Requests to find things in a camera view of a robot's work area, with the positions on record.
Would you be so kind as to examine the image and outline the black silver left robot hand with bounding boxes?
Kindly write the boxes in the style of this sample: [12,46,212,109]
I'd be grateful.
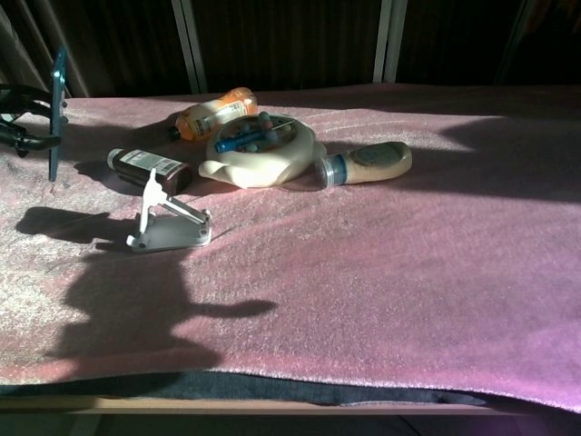
[0,83,70,159]

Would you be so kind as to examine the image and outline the blue smartphone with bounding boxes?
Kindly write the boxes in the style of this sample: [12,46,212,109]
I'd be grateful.
[47,45,69,183]

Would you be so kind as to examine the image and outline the white folding phone stand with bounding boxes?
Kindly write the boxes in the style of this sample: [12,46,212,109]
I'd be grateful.
[125,167,213,253]

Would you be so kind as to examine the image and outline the dark bottle with white label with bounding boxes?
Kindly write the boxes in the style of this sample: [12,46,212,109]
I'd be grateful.
[106,147,193,195]

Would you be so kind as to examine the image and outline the dark brown curtain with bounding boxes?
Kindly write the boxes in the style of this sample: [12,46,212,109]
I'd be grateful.
[0,0,190,99]
[194,0,385,94]
[399,0,581,87]

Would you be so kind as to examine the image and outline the orange bottle with white label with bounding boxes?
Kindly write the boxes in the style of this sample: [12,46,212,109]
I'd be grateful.
[168,86,260,144]

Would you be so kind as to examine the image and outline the blue pens in tray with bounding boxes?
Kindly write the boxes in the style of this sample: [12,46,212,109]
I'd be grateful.
[213,130,279,154]

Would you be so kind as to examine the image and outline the white round fishing toy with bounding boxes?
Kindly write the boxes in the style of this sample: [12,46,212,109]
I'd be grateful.
[198,113,326,190]

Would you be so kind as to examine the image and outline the dark grey under cloth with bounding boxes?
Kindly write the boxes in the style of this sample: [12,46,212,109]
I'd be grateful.
[0,370,500,408]

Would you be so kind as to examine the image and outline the pink table cloth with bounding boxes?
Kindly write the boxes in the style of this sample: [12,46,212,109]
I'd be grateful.
[0,83,581,415]

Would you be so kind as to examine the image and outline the cream bottle with blue cap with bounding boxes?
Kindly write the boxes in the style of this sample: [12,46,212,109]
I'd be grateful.
[317,141,414,190]

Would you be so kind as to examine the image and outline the white window post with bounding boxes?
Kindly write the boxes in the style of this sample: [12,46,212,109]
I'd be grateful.
[171,0,210,94]
[372,0,408,84]

